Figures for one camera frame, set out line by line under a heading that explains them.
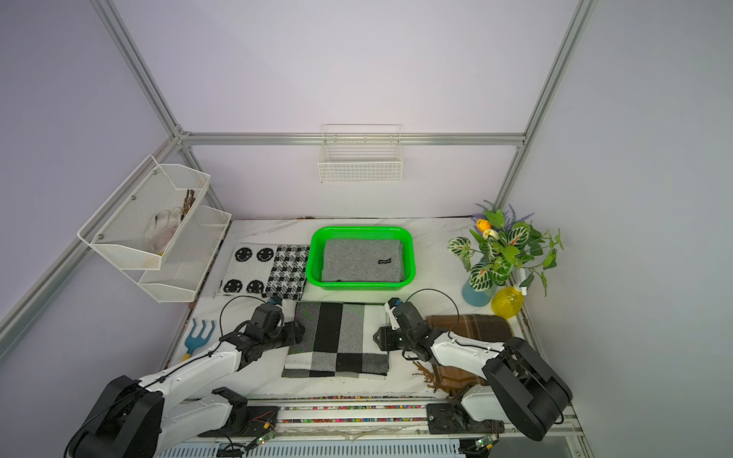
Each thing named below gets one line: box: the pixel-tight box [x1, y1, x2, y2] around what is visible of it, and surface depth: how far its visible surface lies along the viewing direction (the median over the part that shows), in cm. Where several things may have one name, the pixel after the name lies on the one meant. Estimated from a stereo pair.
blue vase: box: [461, 275, 498, 308], surface depth 97 cm
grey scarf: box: [321, 239, 405, 283], surface depth 103 cm
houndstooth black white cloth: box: [261, 244, 311, 301], surface depth 100 cm
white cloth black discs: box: [212, 243, 279, 299], surface depth 101 cm
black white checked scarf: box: [281, 302, 390, 379], surface depth 87 cm
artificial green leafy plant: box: [447, 202, 565, 297], surface depth 71 cm
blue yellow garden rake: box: [181, 317, 216, 362], surface depth 90 cm
